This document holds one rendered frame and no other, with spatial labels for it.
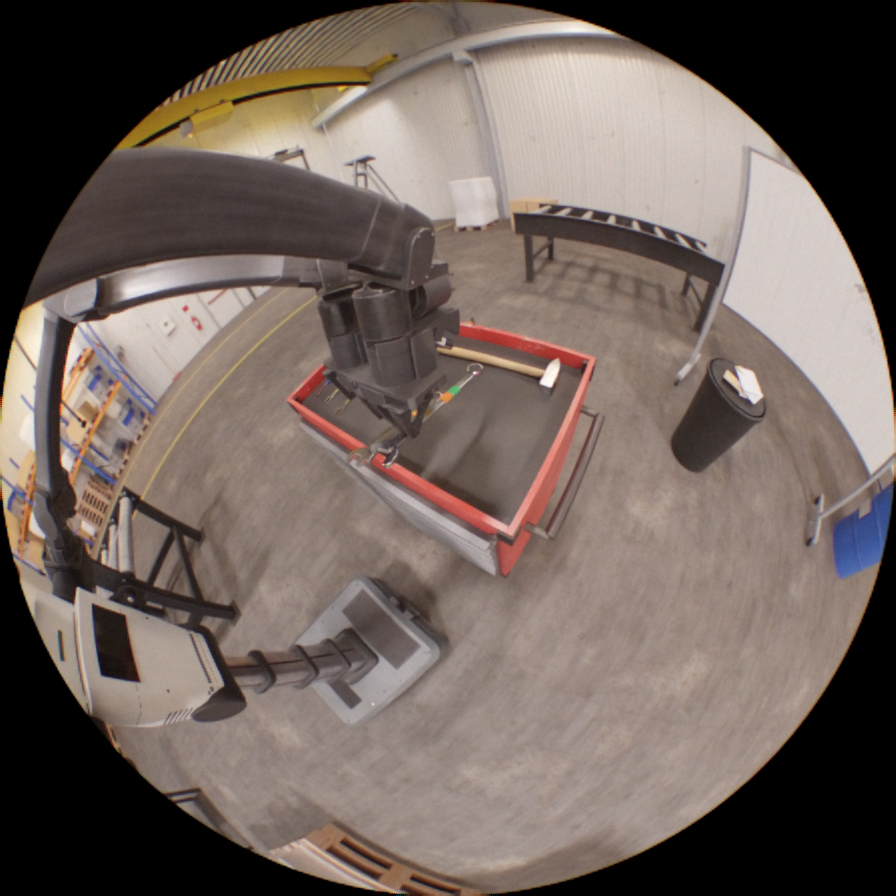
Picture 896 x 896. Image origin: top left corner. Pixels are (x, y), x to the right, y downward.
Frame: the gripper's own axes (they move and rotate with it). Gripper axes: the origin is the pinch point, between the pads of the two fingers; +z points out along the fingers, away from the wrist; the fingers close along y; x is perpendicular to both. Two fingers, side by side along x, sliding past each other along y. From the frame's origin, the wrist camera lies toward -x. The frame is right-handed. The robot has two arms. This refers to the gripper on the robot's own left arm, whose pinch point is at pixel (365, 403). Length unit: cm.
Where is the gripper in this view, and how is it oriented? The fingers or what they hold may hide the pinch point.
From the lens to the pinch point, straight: 48.3
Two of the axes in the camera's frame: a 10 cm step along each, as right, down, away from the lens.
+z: 0.6, 6.7, 7.4
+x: -6.6, 5.8, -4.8
